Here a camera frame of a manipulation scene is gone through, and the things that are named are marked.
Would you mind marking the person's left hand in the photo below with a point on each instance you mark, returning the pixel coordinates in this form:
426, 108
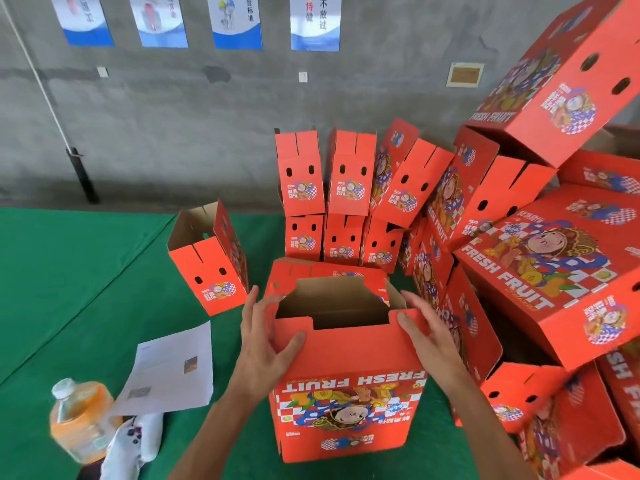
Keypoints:
255, 359

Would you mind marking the person's right hand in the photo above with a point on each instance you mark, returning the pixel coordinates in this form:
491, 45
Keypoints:
440, 354

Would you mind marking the person's right thumb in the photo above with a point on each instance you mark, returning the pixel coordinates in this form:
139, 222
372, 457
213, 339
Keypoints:
411, 332

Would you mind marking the person's left thumb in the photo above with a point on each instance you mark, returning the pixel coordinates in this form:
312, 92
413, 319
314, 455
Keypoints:
290, 349

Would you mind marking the red fruit carton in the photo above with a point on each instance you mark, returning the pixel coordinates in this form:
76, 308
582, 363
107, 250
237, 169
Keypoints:
210, 274
350, 354

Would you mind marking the person's left forearm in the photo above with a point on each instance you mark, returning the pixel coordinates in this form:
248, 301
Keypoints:
220, 434

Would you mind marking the person's right forearm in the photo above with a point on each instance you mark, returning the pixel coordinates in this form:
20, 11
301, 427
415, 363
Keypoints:
485, 434

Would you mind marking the white paper sheet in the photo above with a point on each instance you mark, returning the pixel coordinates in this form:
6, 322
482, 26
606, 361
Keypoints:
170, 369

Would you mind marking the pile of red fruit boxes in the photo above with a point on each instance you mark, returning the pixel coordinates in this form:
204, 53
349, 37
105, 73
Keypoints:
550, 254

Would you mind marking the white printed cloth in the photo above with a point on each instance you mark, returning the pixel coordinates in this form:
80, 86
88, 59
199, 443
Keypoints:
132, 442

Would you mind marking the orange drink bottle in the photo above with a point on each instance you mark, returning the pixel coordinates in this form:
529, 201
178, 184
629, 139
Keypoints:
82, 419

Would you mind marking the green felt mat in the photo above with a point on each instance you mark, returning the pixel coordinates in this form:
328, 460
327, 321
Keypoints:
75, 274

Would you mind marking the black pole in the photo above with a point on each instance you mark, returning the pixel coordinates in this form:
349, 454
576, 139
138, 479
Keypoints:
82, 174

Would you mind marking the beige framed wall plate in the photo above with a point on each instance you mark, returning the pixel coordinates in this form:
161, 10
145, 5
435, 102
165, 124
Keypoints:
465, 74

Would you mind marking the blue and white wall poster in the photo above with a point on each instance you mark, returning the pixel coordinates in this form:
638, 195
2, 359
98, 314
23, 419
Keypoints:
316, 22
235, 22
82, 19
159, 22

